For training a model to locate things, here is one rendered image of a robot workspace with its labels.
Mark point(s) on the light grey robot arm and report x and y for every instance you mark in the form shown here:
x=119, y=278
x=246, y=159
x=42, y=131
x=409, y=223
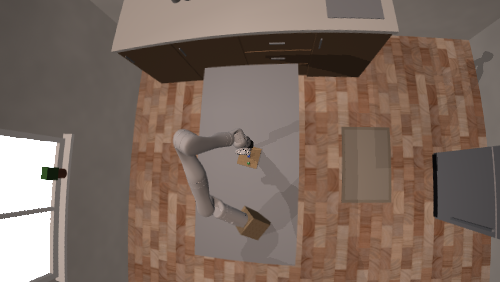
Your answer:
x=190, y=144

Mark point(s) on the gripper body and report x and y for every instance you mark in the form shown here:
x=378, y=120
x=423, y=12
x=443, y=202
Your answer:
x=244, y=150

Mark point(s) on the tan square mat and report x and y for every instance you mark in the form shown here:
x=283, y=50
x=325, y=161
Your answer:
x=253, y=159

